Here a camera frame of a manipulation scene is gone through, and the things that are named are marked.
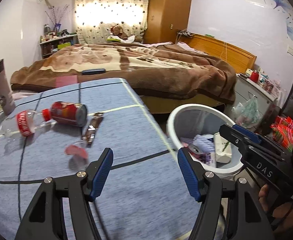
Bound white paper bag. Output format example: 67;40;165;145
213;133;232;164

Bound white foam net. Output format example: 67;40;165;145
193;134;215;153

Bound red chips can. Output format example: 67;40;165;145
50;101;87;127
188;144;202;159

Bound brown snack wrapper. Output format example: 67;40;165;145
82;112;104;147

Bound clear plastic cola bottle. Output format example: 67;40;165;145
2;108;51;142

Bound purple milk carton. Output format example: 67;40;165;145
198;152;216;168

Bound white trash bin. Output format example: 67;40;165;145
166;104;243;178

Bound person's right hand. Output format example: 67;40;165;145
258;184;293;232

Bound green printed plastic bag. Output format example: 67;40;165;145
232;96;262;128

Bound red green plaid cloth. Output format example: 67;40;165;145
271;116;293;152

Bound grey bedside cabinet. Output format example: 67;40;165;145
229;74;278;132

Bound red mug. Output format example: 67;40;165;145
250;70;259;83

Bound wooden headboard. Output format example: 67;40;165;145
180;34;257;73

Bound blue plaid tablecloth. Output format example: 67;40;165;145
0;78;200;239

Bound brown bed blanket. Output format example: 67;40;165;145
10;43;236;104

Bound pink notebook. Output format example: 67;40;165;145
55;75;78;88

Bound grey thermos bottle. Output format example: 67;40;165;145
0;59;15;115

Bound wooden wardrobe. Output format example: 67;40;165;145
143;0;191;44

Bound teddy bear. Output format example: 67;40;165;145
111;25;128;40

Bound cluttered white shelf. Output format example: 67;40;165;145
39;29;78;59

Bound dried branches in vase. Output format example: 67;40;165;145
45;4;69;33

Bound dotted window curtain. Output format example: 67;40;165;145
74;0;149;44

